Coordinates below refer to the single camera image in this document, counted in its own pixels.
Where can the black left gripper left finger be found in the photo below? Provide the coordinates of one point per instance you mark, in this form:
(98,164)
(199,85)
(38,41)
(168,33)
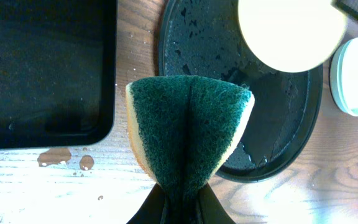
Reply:
(151,211)

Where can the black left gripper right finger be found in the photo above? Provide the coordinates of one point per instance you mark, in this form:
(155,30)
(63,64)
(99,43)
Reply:
(210,209)

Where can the light green plate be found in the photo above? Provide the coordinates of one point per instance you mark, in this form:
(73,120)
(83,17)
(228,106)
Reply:
(343,77)

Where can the yellow plate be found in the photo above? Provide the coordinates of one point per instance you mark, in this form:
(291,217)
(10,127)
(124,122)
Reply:
(291,35)

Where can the yellow sponge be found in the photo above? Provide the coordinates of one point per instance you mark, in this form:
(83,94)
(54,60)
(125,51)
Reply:
(182,129)

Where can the black round tray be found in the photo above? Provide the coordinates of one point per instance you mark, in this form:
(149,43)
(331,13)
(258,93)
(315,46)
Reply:
(204,38)

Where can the black rectangular tray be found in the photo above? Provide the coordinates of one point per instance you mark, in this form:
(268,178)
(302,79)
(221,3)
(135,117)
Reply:
(57,72)

